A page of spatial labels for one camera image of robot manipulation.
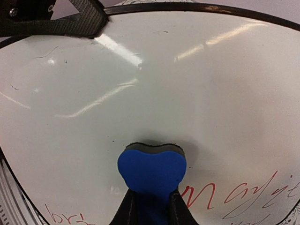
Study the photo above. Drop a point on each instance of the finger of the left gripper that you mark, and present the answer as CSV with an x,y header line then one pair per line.
x,y
20,18

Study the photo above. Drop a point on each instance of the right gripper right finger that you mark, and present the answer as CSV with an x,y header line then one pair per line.
x,y
179,212

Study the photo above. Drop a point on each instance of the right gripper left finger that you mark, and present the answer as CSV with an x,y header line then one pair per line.
x,y
127,213

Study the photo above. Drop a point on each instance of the blue whiteboard eraser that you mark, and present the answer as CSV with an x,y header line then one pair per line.
x,y
152,172

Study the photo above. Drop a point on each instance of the white whiteboard black frame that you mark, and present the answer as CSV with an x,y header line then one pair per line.
x,y
221,82

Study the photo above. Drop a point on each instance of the front aluminium rail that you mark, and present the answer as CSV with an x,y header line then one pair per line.
x,y
15,208

